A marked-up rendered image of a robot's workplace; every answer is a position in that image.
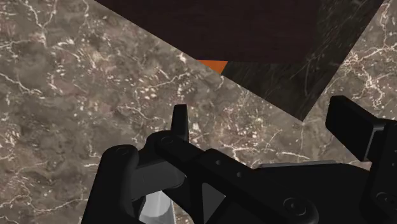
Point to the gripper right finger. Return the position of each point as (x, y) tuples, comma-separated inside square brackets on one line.
[(350, 124)]

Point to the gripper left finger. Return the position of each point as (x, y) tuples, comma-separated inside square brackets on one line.
[(186, 161)]

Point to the orange object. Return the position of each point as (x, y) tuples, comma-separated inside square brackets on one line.
[(215, 65)]

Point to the dark brown wooden table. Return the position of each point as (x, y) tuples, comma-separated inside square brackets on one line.
[(211, 28)]

